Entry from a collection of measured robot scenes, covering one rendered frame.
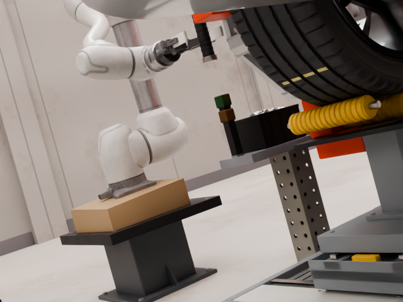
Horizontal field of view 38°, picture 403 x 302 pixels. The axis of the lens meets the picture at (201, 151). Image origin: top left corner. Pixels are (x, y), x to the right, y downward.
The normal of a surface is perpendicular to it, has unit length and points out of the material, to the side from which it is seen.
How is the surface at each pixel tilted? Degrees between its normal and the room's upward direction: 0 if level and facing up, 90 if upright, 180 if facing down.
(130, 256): 90
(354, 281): 90
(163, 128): 89
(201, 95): 90
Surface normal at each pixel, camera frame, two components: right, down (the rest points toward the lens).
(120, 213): 0.55, -0.13
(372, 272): -0.77, 0.23
